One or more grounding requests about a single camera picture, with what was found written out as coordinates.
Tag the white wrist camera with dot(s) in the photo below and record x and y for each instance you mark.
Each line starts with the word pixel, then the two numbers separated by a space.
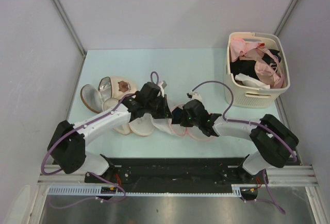
pixel 194 96
pixel 162 85

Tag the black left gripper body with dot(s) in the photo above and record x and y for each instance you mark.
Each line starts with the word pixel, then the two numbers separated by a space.
pixel 159 100

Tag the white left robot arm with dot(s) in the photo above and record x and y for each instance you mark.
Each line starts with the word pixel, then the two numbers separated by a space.
pixel 69 141

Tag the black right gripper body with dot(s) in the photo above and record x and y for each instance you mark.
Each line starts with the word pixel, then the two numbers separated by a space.
pixel 186 120

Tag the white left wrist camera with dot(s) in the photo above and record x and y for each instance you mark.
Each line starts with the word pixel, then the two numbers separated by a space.
pixel 162 85

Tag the pink bras in basket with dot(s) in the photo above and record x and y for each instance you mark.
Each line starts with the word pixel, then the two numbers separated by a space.
pixel 243 50

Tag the cream plastic laundry basket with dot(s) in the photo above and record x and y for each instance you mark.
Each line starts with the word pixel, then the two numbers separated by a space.
pixel 238 94

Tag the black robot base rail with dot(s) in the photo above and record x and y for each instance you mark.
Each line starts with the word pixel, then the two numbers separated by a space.
pixel 177 172

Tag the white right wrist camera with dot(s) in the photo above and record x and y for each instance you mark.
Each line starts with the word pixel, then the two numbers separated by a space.
pixel 194 96

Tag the white slotted cable duct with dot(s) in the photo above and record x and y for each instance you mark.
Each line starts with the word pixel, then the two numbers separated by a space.
pixel 94 190

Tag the white bra in basket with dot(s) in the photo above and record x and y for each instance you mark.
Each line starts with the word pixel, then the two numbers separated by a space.
pixel 251 82

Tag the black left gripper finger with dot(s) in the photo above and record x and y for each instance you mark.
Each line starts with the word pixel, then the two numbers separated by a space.
pixel 157 113
pixel 165 108

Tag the black bra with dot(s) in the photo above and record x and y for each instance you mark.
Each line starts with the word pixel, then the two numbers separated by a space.
pixel 177 116

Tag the black garment in basket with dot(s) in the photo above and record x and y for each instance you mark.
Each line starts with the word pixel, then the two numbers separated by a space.
pixel 247 67

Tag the silver brown-rimmed bra cup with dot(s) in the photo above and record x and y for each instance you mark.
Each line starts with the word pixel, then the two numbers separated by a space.
pixel 91 98

